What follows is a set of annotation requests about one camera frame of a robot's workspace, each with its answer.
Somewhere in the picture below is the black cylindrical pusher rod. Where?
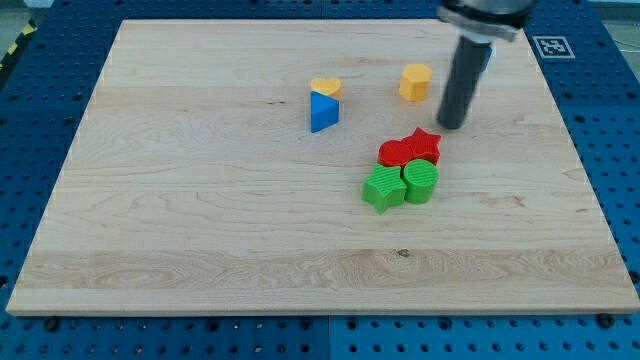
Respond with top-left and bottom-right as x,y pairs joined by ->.
437,36 -> 491,130

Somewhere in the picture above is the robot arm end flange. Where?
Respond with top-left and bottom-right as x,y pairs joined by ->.
437,0 -> 536,43

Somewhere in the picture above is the green star block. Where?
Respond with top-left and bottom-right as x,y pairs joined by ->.
361,163 -> 407,214

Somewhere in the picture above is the blue triangle block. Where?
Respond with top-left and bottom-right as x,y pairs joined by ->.
310,91 -> 340,133

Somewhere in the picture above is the red cylinder block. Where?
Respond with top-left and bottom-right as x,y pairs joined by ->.
377,140 -> 413,167

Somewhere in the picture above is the yellow heart block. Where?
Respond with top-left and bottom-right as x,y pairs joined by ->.
310,78 -> 342,100

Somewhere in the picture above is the green cylinder block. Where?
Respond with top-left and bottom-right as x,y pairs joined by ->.
402,159 -> 439,204

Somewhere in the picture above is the red star block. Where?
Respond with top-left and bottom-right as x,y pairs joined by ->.
402,127 -> 441,165

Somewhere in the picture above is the wooden board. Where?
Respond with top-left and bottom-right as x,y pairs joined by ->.
7,20 -> 639,316

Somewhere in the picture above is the yellow hexagon block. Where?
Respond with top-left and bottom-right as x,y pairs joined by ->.
398,63 -> 433,102

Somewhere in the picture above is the fiducial marker tag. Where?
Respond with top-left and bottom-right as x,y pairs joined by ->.
533,36 -> 575,59

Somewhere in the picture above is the yellow black hazard tape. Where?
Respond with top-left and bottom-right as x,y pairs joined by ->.
1,19 -> 38,73

